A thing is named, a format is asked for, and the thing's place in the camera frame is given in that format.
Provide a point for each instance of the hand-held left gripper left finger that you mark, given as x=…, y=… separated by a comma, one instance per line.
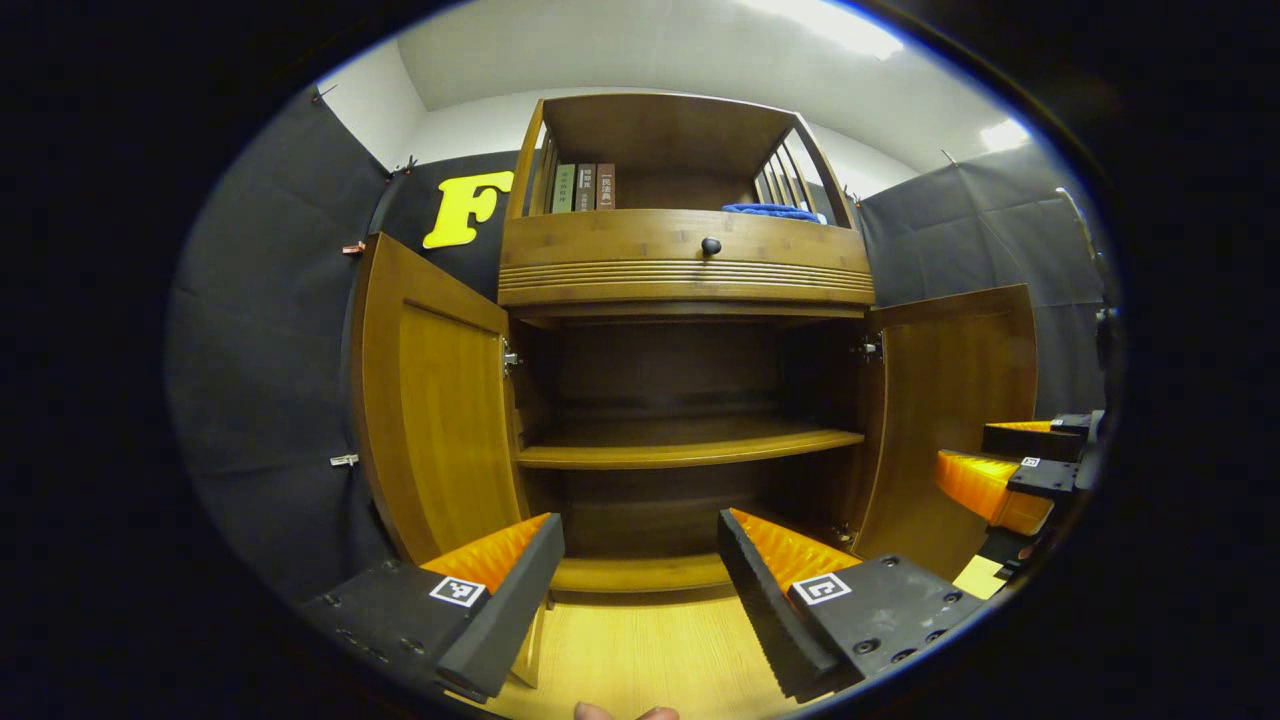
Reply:
x=510, y=600

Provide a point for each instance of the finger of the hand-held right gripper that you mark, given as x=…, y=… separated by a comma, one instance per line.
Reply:
x=1030, y=443
x=985, y=485

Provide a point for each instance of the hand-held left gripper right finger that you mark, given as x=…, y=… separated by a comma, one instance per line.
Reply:
x=770, y=600

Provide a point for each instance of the wooden cabinet door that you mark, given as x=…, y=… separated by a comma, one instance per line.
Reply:
x=440, y=420
x=950, y=400

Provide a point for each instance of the wooden double-door shoe cabinet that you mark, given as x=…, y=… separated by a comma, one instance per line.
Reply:
x=680, y=270

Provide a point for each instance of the wooden inner shelf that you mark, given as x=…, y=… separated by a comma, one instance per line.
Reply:
x=690, y=450

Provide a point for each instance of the small ceiling light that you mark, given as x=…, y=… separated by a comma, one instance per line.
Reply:
x=1003, y=134

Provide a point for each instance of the black backdrop cloth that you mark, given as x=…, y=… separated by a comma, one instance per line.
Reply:
x=270, y=400

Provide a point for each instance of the blue folded cloth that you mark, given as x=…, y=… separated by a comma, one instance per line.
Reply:
x=770, y=212

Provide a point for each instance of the black round drawer knob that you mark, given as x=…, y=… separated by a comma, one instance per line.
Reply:
x=711, y=245

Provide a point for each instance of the dark grey-brown book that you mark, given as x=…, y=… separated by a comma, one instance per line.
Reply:
x=586, y=187

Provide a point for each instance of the reddish brown book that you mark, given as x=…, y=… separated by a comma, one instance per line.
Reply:
x=606, y=186

